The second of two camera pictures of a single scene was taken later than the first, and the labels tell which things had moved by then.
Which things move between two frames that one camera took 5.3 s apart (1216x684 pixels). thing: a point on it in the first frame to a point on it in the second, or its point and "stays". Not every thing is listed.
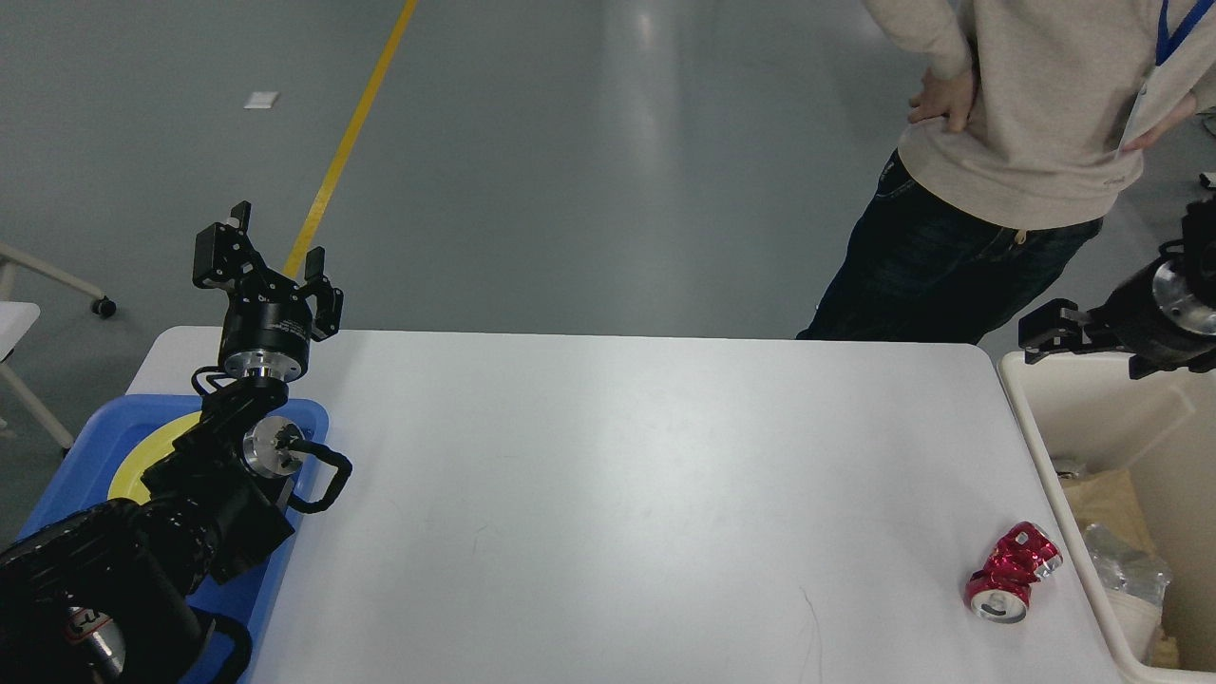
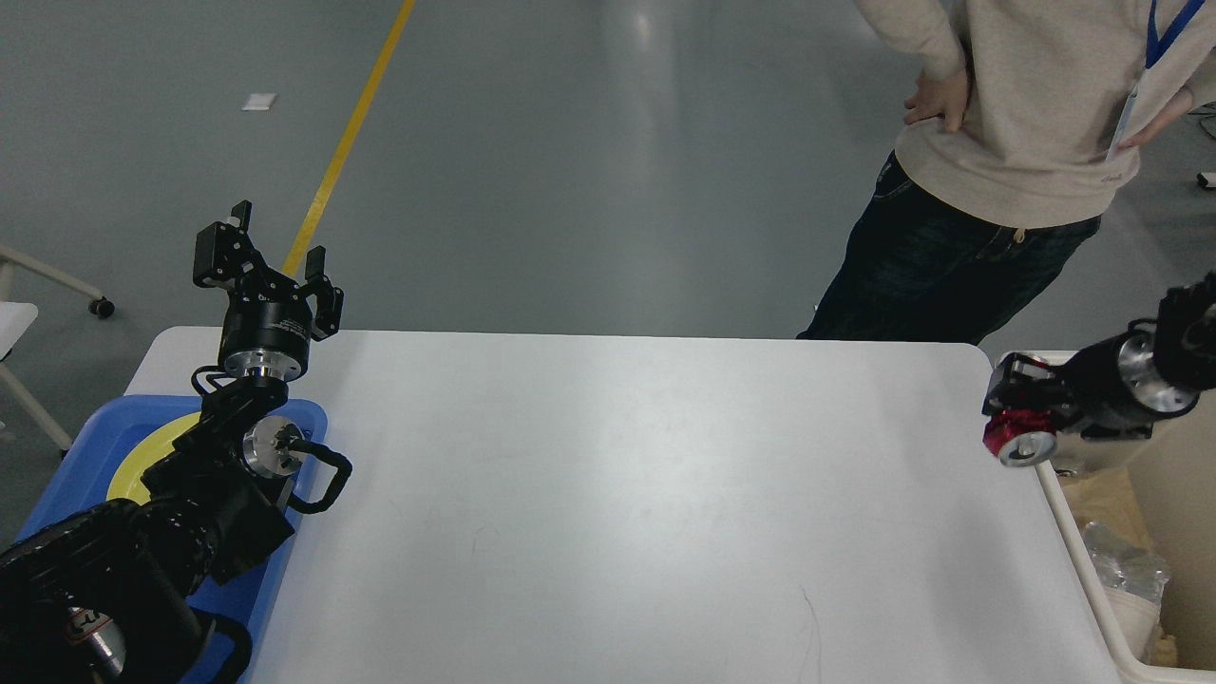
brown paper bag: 1110,502 stays
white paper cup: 1136,620 stays
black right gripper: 1137,321 to 1111,391
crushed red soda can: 1000,593 to 1003,425
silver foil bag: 1124,566 stays
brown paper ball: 1167,654 stays
